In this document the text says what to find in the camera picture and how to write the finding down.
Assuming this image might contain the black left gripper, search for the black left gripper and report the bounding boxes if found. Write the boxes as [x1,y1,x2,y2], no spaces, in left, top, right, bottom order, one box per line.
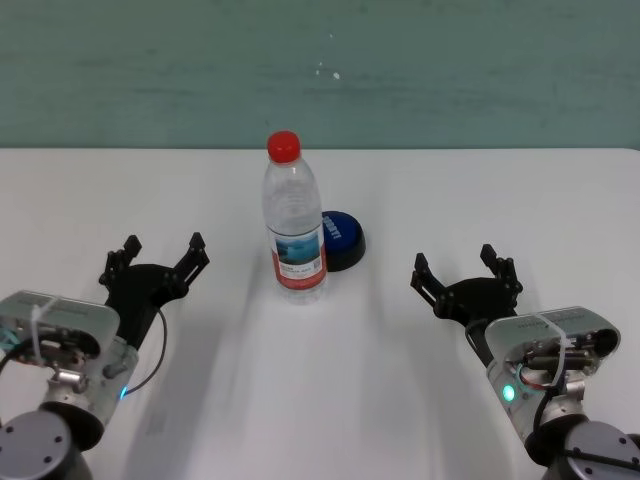
[97,231,211,352]

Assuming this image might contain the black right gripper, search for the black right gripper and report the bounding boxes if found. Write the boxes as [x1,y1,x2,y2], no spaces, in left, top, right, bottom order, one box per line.
[410,243,525,372]

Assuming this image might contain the blue push button black base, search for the blue push button black base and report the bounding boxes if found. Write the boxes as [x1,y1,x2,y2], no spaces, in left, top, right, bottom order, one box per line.
[321,210,367,274]

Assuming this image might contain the clear water bottle red cap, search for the clear water bottle red cap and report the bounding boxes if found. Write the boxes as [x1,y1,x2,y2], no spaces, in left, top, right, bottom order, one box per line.
[261,130,330,307]

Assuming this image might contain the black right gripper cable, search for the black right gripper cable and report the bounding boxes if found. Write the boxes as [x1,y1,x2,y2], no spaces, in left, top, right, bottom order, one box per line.
[464,322,495,369]

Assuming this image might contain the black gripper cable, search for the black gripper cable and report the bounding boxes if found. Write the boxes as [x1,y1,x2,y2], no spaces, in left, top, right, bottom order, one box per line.
[464,322,495,369]
[123,307,169,399]

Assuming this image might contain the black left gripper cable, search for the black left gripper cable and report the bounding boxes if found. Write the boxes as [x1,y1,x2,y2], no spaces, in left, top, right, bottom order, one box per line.
[123,307,169,399]

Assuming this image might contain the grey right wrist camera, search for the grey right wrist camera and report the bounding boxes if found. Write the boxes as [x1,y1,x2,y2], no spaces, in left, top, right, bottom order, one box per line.
[484,305,622,382]

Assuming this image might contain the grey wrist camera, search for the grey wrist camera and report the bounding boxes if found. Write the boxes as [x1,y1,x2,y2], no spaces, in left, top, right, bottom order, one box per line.
[484,305,622,382]
[0,289,122,372]

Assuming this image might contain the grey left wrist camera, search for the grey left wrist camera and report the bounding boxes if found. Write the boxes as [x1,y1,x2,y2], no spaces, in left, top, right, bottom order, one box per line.
[0,289,122,372]

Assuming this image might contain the white zip tie right camera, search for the white zip tie right camera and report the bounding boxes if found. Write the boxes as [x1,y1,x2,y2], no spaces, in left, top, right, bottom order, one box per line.
[535,312,570,387]

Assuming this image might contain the white zip tie camera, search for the white zip tie camera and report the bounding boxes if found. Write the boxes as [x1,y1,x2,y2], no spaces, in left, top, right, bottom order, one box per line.
[535,312,570,387]
[28,298,62,362]

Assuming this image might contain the white zip tie left camera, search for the white zip tie left camera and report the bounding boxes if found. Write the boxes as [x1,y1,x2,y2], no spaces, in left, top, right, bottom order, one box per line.
[28,298,62,362]

